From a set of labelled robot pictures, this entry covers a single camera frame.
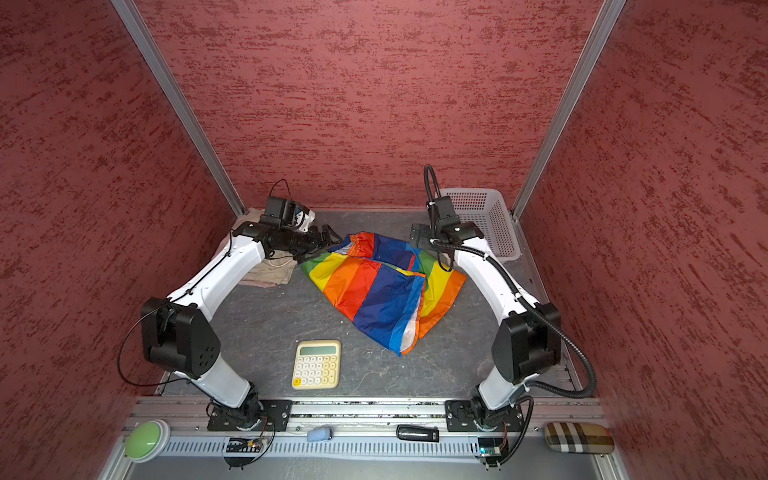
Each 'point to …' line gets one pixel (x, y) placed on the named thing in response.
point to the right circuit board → (490, 446)
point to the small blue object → (319, 434)
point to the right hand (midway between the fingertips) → (427, 243)
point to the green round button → (147, 441)
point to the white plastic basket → (485, 208)
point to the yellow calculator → (317, 364)
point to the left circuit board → (244, 445)
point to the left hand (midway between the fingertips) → (330, 251)
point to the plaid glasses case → (580, 438)
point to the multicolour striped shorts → (389, 290)
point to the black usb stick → (417, 432)
